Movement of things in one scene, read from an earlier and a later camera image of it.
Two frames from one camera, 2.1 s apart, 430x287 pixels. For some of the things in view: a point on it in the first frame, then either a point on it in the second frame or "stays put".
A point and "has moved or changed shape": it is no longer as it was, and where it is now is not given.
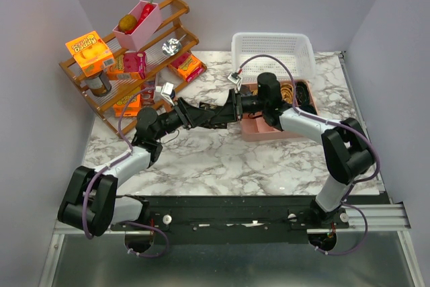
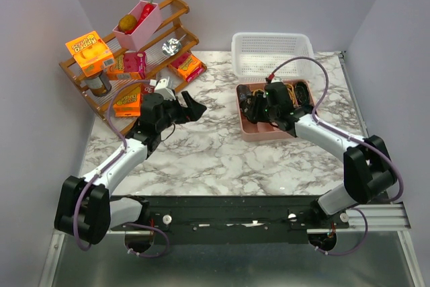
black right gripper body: x=248 y=104 → x=264 y=113
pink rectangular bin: x=144 y=31 stays put
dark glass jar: x=99 y=84 stays put
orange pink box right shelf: x=187 y=66 stays put
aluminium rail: x=381 y=217 stays put
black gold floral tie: x=207 y=124 has moved or changed shape
